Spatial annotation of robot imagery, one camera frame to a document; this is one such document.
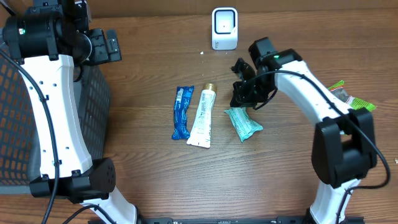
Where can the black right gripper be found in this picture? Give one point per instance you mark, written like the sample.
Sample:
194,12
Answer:
242,99

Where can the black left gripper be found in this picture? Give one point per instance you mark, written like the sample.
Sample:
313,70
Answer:
104,55

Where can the teal wet wipes pack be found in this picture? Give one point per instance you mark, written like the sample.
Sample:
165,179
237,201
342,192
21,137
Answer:
243,124

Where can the white tube gold cap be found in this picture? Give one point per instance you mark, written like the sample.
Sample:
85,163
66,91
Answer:
200,134

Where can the blue snack wrapper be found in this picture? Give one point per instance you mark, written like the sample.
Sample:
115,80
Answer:
181,105

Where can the green gummy candy bag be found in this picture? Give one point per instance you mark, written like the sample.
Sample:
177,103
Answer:
356,103

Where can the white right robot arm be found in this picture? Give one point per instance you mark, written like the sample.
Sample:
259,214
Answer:
343,143

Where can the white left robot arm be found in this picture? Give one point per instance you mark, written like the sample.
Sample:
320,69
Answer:
55,109

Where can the white barcode scanner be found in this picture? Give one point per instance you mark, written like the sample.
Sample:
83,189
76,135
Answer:
224,28

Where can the grey plastic basket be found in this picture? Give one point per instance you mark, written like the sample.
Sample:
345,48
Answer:
84,172

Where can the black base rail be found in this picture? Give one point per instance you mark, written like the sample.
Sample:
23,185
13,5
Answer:
278,220

